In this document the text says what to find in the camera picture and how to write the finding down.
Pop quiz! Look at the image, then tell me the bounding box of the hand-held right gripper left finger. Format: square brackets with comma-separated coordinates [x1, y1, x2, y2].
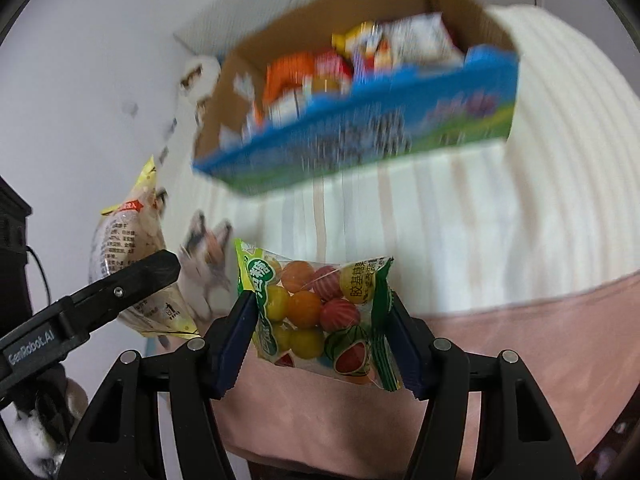
[57, 291, 257, 480]

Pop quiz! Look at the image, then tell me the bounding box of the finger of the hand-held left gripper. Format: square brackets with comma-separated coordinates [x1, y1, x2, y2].
[64, 249, 182, 335]

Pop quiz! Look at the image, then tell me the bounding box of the green gumball candy packet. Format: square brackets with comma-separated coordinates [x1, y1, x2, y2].
[234, 238, 404, 392]

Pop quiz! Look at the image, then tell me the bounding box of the yellow edged clear snack packet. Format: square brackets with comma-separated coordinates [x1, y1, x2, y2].
[89, 155, 202, 340]

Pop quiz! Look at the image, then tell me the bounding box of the black furniture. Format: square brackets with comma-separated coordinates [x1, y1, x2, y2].
[0, 175, 34, 341]

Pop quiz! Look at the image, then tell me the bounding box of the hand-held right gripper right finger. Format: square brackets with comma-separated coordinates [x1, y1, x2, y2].
[391, 294, 581, 480]

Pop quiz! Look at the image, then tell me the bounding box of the blue green printed cardboard box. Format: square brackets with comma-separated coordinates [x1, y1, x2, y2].
[172, 0, 521, 197]

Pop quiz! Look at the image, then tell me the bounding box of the pink striped cat printed blanket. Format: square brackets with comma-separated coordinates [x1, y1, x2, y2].
[145, 4, 640, 471]

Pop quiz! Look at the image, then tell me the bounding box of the black cable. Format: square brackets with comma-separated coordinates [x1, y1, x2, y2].
[24, 244, 52, 311]

